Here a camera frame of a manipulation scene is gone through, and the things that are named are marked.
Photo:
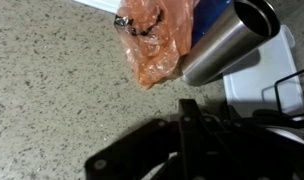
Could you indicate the blue water bottle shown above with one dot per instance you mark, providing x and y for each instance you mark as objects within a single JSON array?
[{"x": 205, "y": 14}]

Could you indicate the orange plastic bag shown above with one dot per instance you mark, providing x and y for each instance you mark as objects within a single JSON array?
[{"x": 155, "y": 34}]

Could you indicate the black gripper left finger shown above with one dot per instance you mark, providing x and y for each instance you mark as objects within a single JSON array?
[{"x": 189, "y": 109}]

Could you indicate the black two-tier dish rack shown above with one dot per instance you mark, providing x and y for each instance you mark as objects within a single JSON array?
[{"x": 289, "y": 99}]

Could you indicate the steel tumbler cup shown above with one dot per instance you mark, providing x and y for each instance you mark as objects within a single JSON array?
[{"x": 241, "y": 28}]

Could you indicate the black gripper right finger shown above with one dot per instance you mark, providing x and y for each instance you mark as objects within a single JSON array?
[{"x": 230, "y": 114}]

